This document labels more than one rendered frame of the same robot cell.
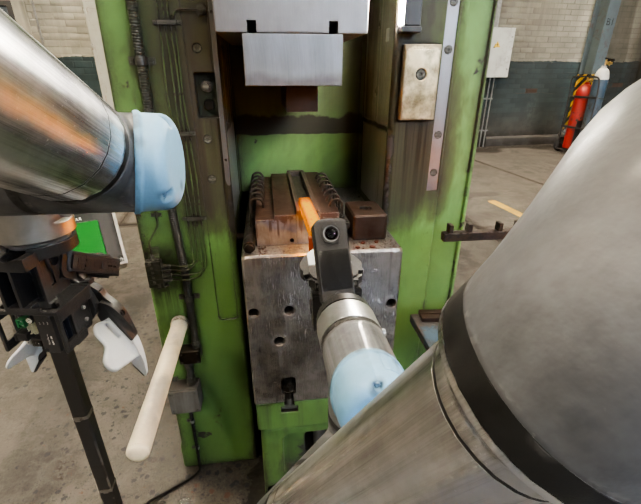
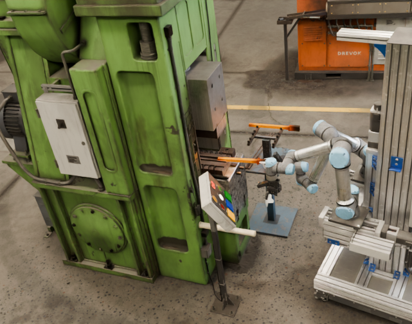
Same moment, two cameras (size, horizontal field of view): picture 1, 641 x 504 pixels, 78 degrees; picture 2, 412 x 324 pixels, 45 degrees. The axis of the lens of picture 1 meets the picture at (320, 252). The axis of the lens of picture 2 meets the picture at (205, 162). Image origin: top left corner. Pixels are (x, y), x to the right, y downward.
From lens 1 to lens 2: 3.44 m
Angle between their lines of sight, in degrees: 49
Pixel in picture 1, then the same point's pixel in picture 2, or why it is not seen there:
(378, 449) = (324, 159)
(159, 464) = (199, 293)
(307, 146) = not seen: hidden behind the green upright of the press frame
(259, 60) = (218, 131)
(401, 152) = not seen: hidden behind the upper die
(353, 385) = (305, 165)
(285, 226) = (225, 167)
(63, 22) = not seen: outside the picture
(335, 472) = (321, 164)
